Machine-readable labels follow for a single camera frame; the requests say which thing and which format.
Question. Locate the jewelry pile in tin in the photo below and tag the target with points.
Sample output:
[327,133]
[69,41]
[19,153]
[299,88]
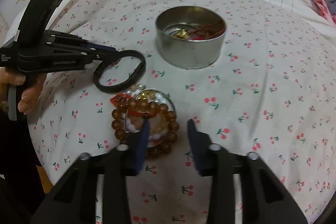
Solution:
[196,32]

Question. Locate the silver metal bangle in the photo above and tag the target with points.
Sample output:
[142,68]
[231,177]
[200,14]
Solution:
[158,123]

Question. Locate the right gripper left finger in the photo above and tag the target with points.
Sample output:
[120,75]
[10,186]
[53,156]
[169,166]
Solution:
[73,197]

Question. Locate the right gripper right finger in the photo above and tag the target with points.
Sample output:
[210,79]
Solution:
[243,188]

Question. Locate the pink cloth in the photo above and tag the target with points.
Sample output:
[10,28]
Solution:
[324,12]

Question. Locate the cherry print bed sheet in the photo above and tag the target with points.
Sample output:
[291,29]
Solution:
[272,90]

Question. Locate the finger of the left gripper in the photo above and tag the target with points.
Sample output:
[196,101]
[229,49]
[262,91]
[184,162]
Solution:
[90,47]
[108,57]

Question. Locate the round silver metal tin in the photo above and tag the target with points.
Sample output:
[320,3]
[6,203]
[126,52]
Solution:
[184,53]

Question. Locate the person's left hand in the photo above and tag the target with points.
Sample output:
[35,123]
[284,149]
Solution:
[29,96]

